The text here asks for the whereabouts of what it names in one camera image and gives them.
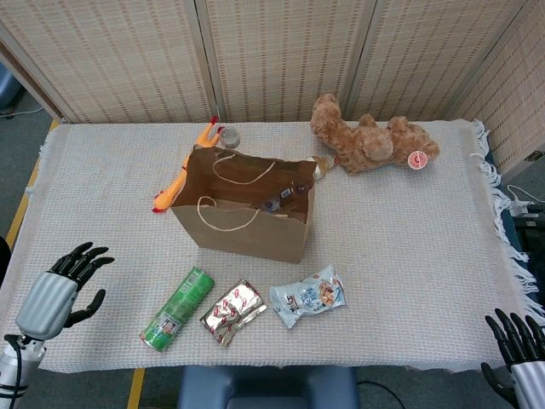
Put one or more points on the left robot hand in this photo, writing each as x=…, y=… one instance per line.
x=47, y=302

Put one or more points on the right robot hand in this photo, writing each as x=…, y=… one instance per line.
x=528, y=370

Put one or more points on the green chips can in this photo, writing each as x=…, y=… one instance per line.
x=179, y=309

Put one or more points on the gold red foil packet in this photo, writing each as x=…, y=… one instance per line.
x=232, y=313

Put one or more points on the light blue snack bag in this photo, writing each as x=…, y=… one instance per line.
x=306, y=296

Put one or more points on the clear plastic bottle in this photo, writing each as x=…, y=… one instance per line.
x=294, y=188

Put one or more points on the brown paper bag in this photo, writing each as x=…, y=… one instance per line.
x=247, y=232

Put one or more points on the black box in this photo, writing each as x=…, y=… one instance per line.
x=530, y=238

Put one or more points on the white woven tablecloth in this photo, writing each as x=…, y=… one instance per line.
x=404, y=277

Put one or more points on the white power strip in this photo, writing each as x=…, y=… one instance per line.
x=521, y=204

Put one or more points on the orange rubber chicken toy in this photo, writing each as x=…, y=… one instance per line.
x=179, y=179

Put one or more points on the blue seat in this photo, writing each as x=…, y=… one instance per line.
x=7, y=87

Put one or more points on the blue chair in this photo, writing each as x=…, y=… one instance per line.
x=268, y=387

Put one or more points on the small round metal tin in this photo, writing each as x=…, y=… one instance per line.
x=231, y=136

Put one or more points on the brown teddy bear plush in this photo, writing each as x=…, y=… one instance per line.
x=366, y=142

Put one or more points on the woven folding screen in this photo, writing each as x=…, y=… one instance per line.
x=277, y=55

